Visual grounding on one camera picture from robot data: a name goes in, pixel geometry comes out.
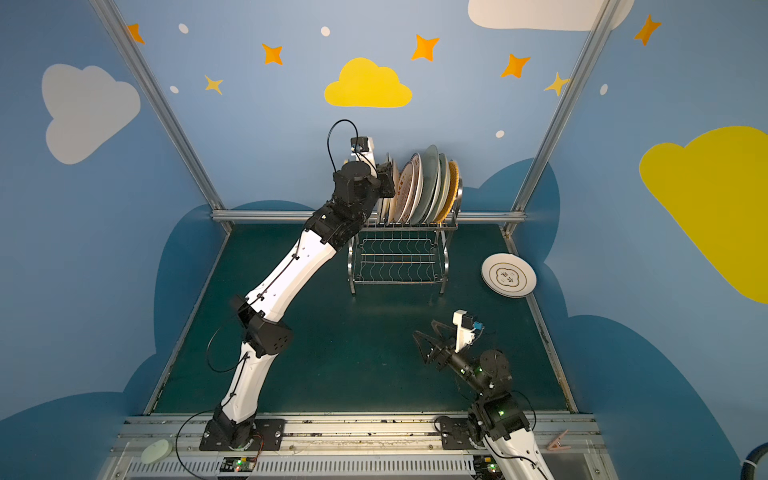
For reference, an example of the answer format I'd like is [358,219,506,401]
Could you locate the white plate orange sunburst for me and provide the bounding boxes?
[398,153,422,225]

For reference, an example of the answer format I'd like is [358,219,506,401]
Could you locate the grey-green plain plate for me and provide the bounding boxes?
[411,145,439,224]

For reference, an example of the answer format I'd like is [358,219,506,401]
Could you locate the white plate green lettered rim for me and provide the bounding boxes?
[427,152,442,224]

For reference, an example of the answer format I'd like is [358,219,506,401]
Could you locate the pale green flower plate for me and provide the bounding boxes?
[437,152,451,215]

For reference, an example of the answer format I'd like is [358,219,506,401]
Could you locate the orange woven round plate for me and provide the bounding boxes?
[435,160,460,224]

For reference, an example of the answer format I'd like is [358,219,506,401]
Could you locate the cream floral plate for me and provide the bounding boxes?
[376,198,391,225]

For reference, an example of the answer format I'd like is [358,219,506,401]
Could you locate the dark blue round plate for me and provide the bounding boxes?
[384,155,399,225]

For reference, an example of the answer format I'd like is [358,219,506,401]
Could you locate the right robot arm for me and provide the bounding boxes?
[413,315,553,479]

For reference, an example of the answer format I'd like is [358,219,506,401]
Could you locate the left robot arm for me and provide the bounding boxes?
[200,160,395,451]

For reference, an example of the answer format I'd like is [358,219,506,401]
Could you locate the chrome two-tier dish rack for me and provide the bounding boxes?
[347,176,463,294]

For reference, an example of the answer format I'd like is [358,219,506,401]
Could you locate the right green circuit board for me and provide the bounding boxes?
[473,455,501,480]

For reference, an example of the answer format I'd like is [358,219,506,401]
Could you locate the green circuit board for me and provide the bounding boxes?
[473,455,501,480]
[219,457,257,473]

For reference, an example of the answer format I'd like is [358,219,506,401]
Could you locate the pink clothes peg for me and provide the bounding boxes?
[546,429,571,452]

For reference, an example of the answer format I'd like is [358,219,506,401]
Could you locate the left green circuit board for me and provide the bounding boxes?
[219,457,257,473]

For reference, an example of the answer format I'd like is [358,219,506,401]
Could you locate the pale green round sticker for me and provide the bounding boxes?
[140,439,173,465]

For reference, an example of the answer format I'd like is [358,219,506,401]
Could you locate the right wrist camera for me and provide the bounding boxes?
[452,309,485,353]

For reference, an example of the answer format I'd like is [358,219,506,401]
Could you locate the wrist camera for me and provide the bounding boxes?
[452,309,485,353]
[350,136,376,174]

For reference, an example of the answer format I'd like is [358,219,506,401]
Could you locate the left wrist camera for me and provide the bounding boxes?
[350,136,376,174]

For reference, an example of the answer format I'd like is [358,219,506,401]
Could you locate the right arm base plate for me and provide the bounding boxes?
[434,416,485,450]

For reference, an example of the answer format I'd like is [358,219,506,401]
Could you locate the white plate black ring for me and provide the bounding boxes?
[480,252,538,299]

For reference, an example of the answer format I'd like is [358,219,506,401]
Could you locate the aluminium frame back bar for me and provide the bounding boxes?
[211,210,526,224]

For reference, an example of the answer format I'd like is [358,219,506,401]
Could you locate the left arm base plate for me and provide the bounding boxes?
[199,418,286,452]

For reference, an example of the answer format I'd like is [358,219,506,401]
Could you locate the left aluminium frame post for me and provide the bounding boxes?
[90,0,225,214]

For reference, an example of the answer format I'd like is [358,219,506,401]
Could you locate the aluminium frame post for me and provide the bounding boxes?
[502,0,622,240]
[90,0,225,214]

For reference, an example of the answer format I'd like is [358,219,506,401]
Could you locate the right aluminium frame post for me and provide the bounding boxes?
[502,0,622,240]

